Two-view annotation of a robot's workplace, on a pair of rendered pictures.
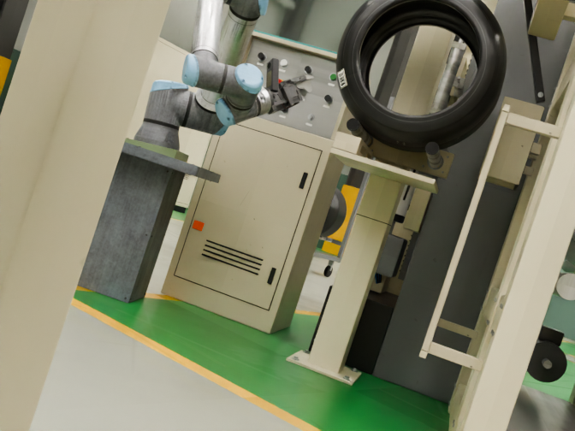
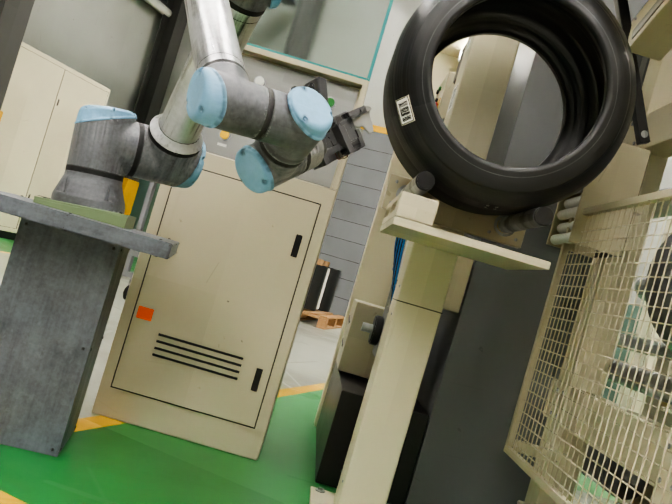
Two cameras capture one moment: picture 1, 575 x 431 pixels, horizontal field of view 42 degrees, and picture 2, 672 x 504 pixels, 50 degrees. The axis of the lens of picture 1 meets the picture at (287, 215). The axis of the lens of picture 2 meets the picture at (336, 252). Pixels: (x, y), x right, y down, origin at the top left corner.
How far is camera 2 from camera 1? 1.09 m
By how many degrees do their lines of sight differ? 15
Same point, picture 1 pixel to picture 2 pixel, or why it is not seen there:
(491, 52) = (624, 76)
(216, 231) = (173, 320)
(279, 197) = (263, 270)
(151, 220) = (89, 325)
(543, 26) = (655, 41)
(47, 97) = not seen: outside the picture
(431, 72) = (493, 100)
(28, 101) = not seen: outside the picture
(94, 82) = not seen: outside the picture
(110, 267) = (25, 403)
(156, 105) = (88, 145)
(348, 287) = (389, 405)
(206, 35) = (222, 34)
